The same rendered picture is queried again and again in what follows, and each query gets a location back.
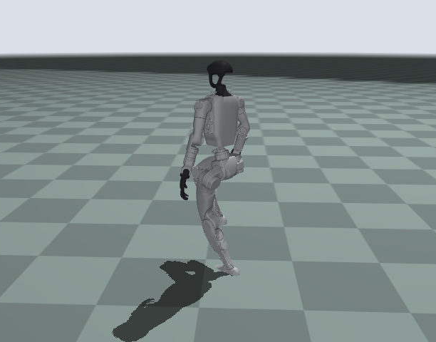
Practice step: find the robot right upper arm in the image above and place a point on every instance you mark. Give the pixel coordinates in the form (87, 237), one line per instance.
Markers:
(244, 126)

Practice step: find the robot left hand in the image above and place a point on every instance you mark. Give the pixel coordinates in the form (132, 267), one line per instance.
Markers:
(184, 176)

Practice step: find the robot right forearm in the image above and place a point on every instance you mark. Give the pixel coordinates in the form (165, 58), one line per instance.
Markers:
(239, 143)

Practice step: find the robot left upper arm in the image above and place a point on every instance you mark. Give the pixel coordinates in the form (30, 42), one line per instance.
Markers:
(201, 108)

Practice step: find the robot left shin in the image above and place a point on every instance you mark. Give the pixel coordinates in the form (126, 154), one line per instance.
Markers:
(217, 240)

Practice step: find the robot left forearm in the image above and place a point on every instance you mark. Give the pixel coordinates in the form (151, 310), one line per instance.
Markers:
(190, 156)

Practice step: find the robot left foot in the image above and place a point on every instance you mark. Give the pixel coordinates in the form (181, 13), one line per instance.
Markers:
(234, 271)

